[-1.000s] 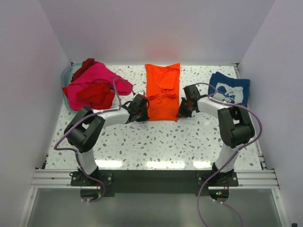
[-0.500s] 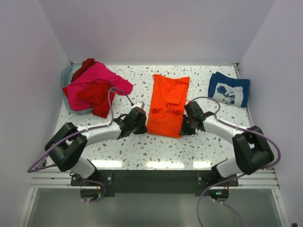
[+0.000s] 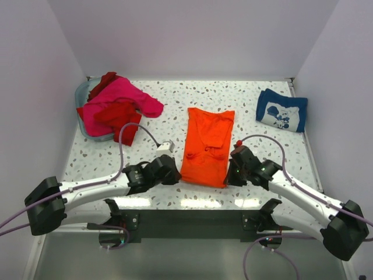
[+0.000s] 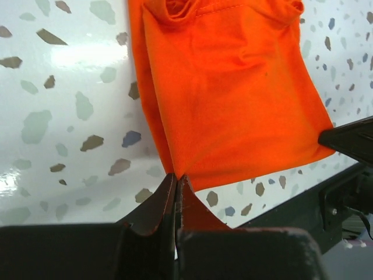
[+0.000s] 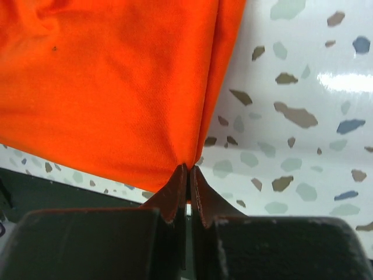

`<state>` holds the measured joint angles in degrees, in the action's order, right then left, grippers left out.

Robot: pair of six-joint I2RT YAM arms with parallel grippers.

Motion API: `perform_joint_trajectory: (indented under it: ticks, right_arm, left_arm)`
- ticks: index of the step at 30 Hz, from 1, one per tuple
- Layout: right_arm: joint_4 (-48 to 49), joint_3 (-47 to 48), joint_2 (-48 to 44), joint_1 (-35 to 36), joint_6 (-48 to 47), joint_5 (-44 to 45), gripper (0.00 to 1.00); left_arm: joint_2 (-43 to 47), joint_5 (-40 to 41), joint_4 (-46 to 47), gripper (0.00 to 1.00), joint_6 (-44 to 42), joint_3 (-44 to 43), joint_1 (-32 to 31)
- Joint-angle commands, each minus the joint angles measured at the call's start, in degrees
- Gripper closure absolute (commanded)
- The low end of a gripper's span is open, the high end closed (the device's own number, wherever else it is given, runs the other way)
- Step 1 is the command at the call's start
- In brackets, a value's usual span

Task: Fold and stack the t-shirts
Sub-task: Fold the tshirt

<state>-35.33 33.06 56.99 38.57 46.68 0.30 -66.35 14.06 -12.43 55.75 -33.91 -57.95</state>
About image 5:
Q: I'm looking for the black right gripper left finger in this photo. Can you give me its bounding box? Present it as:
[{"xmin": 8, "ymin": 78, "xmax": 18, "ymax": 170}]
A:
[{"xmin": 1, "ymin": 165, "xmax": 187, "ymax": 279}]

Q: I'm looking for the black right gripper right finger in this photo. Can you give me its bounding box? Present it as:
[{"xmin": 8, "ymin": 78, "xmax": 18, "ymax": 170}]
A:
[{"xmin": 189, "ymin": 167, "xmax": 372, "ymax": 279}]

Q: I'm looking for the orange t-shirt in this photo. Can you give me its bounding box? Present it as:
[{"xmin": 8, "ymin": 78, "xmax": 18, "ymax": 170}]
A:
[{"xmin": 1, "ymin": 1, "xmax": 245, "ymax": 192}]

